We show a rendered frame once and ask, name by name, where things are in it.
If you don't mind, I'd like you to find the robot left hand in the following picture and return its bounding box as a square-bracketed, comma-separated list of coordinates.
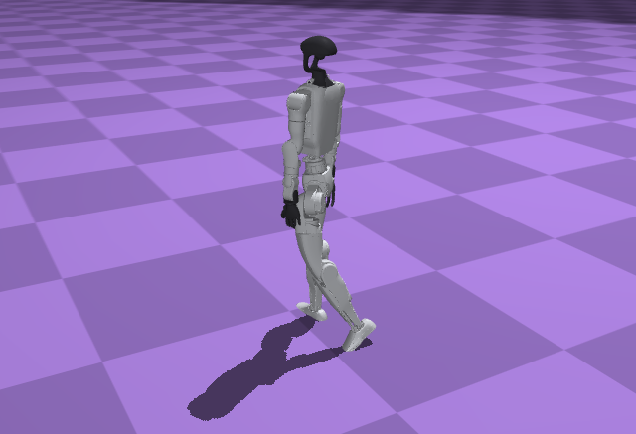
[281, 190, 301, 229]

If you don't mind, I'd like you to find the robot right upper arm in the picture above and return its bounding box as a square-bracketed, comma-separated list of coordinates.
[335, 81, 345, 137]

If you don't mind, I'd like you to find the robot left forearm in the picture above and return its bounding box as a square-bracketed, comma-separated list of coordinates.
[282, 142, 301, 201]

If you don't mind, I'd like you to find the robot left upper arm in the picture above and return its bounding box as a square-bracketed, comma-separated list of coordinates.
[281, 89, 312, 155]

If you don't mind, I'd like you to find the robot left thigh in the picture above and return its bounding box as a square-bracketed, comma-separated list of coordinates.
[295, 185, 337, 283]

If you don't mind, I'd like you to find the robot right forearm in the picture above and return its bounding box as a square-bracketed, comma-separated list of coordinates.
[322, 133, 340, 171]

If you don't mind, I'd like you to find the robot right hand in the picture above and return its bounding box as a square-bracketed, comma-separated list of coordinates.
[325, 165, 335, 208]

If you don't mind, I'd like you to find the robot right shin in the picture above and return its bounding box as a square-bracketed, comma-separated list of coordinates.
[306, 239, 330, 312]

